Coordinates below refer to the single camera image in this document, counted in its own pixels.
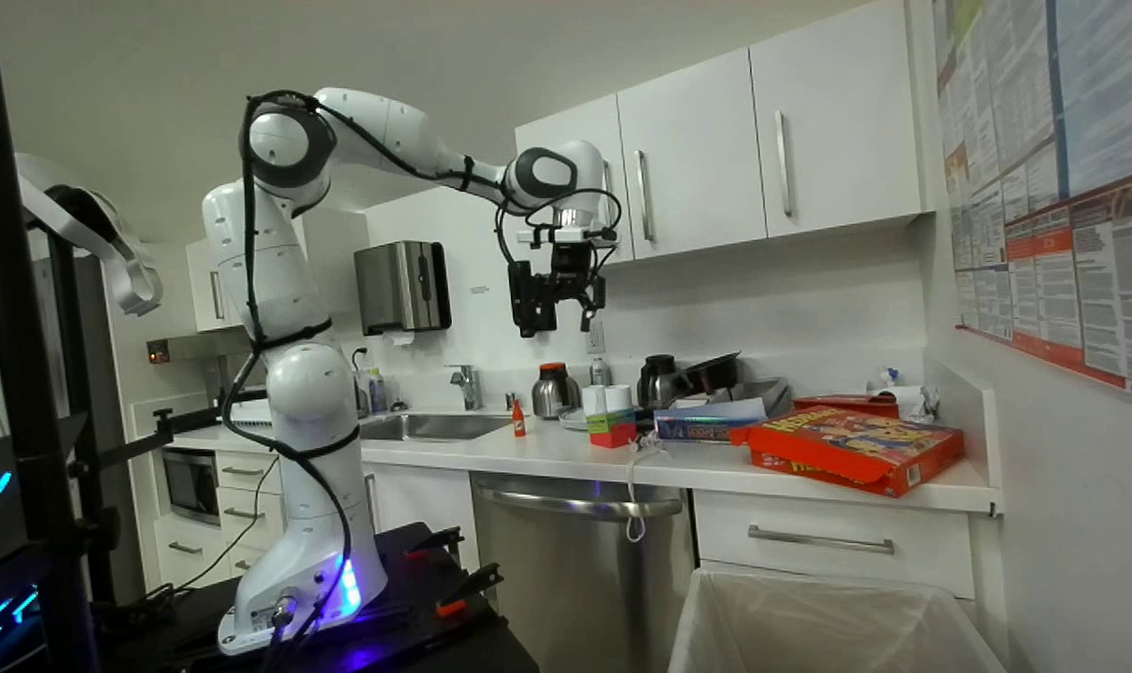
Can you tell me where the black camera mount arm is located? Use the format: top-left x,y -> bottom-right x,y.
73,400 -> 240,480

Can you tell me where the steel paper towel dispenser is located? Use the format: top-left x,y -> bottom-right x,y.
353,235 -> 455,342

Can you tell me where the black countertop appliance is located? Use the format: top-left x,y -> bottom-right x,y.
680,349 -> 745,405

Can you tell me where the silver cabinet door handle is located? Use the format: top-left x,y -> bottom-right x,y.
773,110 -> 801,230
636,146 -> 658,246

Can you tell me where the black built-in oven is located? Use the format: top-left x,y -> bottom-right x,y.
161,446 -> 225,524

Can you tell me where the chrome sink faucet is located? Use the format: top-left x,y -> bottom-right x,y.
450,362 -> 489,417

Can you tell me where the thin black stand pole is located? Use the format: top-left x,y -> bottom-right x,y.
0,0 -> 106,673

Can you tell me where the clear soap bottle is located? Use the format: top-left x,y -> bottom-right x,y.
348,343 -> 387,418

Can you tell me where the black robot cart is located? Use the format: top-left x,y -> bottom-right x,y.
90,521 -> 541,673

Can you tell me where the blue white flat box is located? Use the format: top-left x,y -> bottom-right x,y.
649,397 -> 773,446

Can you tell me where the silver drawer handle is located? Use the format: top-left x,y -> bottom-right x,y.
745,521 -> 901,557

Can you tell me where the silver dishwasher handle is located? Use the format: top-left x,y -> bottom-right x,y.
479,483 -> 692,524

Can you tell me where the white upper cabinet door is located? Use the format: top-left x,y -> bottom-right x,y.
748,0 -> 932,245
514,94 -> 631,269
616,46 -> 769,263

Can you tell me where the large printed wall poster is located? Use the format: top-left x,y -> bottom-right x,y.
932,0 -> 1132,405

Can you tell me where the white hanging cable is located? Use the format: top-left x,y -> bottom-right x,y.
621,446 -> 656,546

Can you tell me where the white red green cup stack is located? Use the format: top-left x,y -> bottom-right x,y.
578,380 -> 643,454

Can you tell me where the black red bar clamp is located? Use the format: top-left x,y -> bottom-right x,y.
401,524 -> 469,567
431,557 -> 509,625

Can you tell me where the black coffee pot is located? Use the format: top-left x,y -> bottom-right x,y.
636,352 -> 684,417

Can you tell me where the white drawer front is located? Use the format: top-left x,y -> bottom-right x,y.
692,489 -> 984,597

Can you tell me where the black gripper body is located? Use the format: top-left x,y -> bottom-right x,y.
509,238 -> 613,303

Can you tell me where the white base cabinet door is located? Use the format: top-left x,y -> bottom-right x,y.
362,463 -> 482,567

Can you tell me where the white curved lamp head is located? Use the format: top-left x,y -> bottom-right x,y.
10,149 -> 170,319

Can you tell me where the stainless steel dishwasher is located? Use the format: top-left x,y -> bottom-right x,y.
469,469 -> 700,673

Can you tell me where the steel kitchen sink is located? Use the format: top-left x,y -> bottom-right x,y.
355,410 -> 517,446

